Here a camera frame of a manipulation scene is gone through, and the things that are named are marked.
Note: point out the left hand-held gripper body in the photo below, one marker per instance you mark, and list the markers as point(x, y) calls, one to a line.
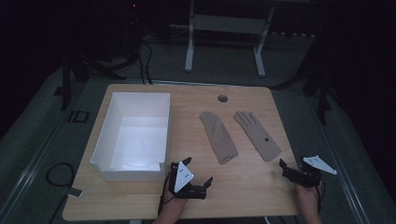
point(183, 179)

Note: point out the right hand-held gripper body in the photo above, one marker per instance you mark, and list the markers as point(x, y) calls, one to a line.
point(308, 177)

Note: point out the plain beige glove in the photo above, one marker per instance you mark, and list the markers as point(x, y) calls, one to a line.
point(219, 140)

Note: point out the beige glove with dark button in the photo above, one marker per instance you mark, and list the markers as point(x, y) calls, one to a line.
point(258, 135)

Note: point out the white plastic box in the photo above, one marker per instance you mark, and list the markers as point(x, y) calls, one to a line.
point(137, 140)

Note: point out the person's right hand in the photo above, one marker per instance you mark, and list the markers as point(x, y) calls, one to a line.
point(306, 193)

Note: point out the person's left hand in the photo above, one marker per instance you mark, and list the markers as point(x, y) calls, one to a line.
point(174, 202)

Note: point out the small grey floor tag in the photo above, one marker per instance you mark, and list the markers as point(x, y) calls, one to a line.
point(73, 192)

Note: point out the dark tripod stand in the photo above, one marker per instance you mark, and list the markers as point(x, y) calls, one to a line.
point(67, 77)

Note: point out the dark camera stand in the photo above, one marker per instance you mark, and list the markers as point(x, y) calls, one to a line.
point(322, 93)

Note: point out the white metal desk frame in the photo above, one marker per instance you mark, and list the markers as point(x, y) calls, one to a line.
point(229, 24)

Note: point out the metal floor rail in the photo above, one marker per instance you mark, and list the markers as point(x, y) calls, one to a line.
point(28, 174)

